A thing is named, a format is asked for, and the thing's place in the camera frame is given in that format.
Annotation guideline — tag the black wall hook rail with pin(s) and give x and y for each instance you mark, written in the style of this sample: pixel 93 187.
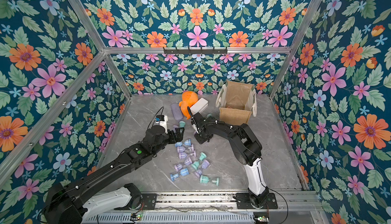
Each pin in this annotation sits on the black wall hook rail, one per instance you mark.
pixel 191 51

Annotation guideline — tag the blue hourglass front left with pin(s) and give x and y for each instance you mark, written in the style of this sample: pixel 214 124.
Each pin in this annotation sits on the blue hourglass front left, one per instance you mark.
pixel 181 173

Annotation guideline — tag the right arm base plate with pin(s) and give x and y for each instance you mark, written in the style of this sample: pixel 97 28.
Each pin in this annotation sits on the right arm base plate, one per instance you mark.
pixel 250 201

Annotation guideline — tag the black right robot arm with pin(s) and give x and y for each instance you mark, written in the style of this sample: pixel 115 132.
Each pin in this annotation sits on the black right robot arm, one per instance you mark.
pixel 246 148

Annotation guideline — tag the teal hourglass front pair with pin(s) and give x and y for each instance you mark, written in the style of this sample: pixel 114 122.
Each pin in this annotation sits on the teal hourglass front pair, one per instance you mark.
pixel 205 180

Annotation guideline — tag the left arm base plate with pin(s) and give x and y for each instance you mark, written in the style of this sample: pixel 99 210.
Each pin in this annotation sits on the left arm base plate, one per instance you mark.
pixel 146 201

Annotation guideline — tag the orange plush toy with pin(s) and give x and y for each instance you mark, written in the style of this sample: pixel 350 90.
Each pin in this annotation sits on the orange plush toy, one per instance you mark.
pixel 189 98

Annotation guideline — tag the teal hourglass upper left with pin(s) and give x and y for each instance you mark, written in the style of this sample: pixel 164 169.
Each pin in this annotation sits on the teal hourglass upper left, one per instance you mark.
pixel 182 124

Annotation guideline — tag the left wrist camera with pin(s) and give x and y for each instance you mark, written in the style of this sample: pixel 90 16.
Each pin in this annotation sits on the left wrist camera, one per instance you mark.
pixel 161 120

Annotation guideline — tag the jute canvas tote bag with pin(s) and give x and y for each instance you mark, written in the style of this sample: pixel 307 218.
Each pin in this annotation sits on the jute canvas tote bag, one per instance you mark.
pixel 237 102

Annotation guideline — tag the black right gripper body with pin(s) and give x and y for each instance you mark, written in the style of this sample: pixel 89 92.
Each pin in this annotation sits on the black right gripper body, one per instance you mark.
pixel 198 127

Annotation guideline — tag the white rectangular box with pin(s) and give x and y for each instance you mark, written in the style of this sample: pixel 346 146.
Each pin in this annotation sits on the white rectangular box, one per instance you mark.
pixel 199 106

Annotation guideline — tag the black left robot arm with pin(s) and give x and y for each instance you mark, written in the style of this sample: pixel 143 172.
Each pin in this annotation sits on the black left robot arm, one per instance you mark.
pixel 65 204

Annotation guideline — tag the purple hourglass centre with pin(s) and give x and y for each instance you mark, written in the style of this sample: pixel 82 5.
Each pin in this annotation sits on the purple hourglass centre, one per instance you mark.
pixel 179 166

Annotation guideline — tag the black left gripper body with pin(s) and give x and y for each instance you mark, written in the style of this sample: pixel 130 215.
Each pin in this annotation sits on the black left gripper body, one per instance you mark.
pixel 171 139

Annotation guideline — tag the teal hourglass centre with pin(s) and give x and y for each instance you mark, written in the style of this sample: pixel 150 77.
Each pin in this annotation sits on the teal hourglass centre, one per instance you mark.
pixel 195 165

